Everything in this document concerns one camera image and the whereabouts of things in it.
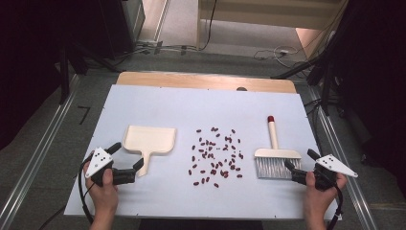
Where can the metal floor rail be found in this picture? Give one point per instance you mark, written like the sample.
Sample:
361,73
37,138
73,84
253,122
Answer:
344,172
38,153

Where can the white brush with red cap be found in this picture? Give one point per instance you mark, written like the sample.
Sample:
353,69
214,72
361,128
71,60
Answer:
276,159

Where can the scatter of red beans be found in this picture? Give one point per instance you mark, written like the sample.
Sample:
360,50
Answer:
217,166

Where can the black tripod stand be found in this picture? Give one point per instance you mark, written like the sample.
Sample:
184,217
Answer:
325,86

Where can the person's left hand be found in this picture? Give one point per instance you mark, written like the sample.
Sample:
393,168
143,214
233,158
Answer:
103,199

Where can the black metal stand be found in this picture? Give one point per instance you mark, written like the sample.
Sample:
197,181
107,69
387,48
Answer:
64,80

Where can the white board sheet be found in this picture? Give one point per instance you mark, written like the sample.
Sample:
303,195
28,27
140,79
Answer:
191,105

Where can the beige shelf unit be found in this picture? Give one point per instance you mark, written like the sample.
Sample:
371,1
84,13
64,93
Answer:
265,12

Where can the dark cabinet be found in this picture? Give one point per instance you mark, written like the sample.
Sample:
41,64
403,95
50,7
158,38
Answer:
115,25

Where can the person's right hand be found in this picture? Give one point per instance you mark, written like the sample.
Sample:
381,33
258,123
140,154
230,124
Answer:
317,201

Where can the black curtain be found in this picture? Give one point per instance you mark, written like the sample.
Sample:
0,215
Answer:
376,80
25,64

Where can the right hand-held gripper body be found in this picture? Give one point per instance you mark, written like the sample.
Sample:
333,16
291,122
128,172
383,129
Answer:
332,164

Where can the cream plastic dustpan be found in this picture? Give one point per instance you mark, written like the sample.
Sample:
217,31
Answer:
150,140

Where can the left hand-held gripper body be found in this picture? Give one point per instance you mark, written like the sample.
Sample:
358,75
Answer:
99,159

